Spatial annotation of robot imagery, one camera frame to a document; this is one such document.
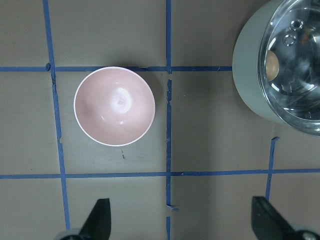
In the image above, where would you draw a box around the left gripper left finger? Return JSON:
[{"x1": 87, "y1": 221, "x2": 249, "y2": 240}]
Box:
[{"x1": 56, "y1": 198, "x2": 111, "y2": 240}]

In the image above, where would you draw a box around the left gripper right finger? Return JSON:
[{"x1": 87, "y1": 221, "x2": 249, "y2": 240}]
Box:
[{"x1": 251, "y1": 196, "x2": 320, "y2": 240}]

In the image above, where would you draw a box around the brown egg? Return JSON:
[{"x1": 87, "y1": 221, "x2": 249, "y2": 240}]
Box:
[{"x1": 265, "y1": 50, "x2": 280, "y2": 82}]

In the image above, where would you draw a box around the glass pot lid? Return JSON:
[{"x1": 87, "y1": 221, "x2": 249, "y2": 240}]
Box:
[{"x1": 258, "y1": 0, "x2": 320, "y2": 136}]

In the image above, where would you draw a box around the pale green cooking pot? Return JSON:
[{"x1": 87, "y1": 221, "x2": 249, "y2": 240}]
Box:
[{"x1": 231, "y1": 0, "x2": 320, "y2": 137}]

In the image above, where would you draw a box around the pink bowl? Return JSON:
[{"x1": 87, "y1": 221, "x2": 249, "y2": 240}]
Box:
[{"x1": 73, "y1": 66, "x2": 156, "y2": 147}]

